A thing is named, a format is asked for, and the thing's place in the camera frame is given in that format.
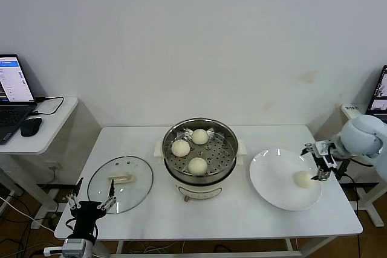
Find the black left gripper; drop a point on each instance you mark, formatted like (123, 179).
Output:
(86, 214)

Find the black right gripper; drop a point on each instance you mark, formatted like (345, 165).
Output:
(328, 150)

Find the white steamed baozi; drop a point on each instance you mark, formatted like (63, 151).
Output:
(200, 137)
(198, 166)
(303, 179)
(180, 148)

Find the steel steamer basket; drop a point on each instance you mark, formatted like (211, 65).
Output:
(231, 146)

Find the black power adapter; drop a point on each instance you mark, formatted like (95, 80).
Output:
(341, 171)

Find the white round plate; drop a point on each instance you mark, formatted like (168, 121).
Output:
(272, 179)

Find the white side table with mouse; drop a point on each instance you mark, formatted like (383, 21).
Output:
(36, 143)

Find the black computer mouse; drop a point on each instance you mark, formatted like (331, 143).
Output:
(31, 126)

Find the dark laptop grey screen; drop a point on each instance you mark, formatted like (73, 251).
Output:
(381, 95)

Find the cream electric cooker pot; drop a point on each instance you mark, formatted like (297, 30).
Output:
(199, 190)

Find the black laptop white-blue screen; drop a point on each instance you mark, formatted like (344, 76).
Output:
(15, 82)

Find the white wall outlet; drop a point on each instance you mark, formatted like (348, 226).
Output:
(53, 166)

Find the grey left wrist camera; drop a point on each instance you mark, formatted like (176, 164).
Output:
(53, 251)

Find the white work table frame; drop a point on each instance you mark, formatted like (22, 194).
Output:
(242, 255)

